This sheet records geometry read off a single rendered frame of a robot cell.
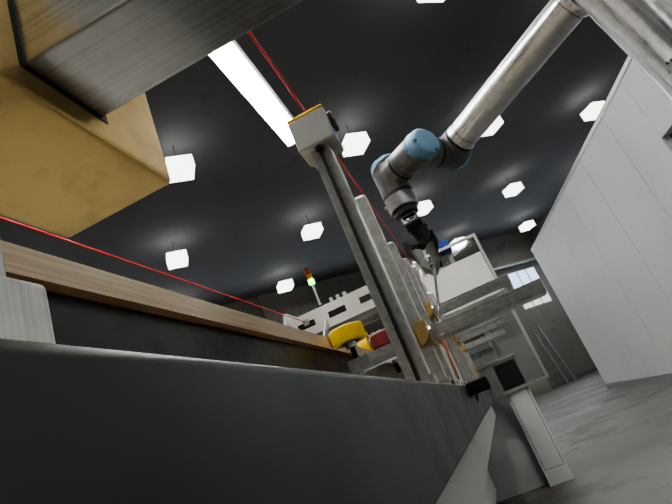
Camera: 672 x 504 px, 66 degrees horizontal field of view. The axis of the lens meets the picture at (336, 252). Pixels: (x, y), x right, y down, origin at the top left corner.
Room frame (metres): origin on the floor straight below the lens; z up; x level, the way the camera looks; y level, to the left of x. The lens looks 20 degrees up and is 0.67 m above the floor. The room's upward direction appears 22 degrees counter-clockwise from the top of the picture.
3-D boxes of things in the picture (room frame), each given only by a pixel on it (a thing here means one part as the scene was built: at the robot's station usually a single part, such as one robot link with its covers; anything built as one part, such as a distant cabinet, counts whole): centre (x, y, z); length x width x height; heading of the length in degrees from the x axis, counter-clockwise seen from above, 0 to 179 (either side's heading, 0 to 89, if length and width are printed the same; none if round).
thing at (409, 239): (1.38, -0.23, 1.15); 0.09 x 0.08 x 0.12; 170
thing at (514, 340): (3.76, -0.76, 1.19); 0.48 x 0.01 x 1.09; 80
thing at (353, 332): (1.13, 0.05, 0.85); 0.08 x 0.08 x 0.11
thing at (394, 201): (1.37, -0.23, 1.23); 0.10 x 0.09 x 0.05; 80
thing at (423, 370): (0.81, -0.05, 0.93); 0.05 x 0.05 x 0.45; 80
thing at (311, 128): (0.81, -0.05, 1.18); 0.07 x 0.07 x 0.08; 80
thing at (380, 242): (1.07, -0.09, 0.92); 0.04 x 0.04 x 0.48; 80
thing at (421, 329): (1.09, -0.10, 0.82); 0.14 x 0.06 x 0.05; 170
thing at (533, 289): (1.10, -0.15, 0.82); 0.44 x 0.03 x 0.04; 80
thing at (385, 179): (1.37, -0.23, 1.31); 0.10 x 0.09 x 0.12; 40
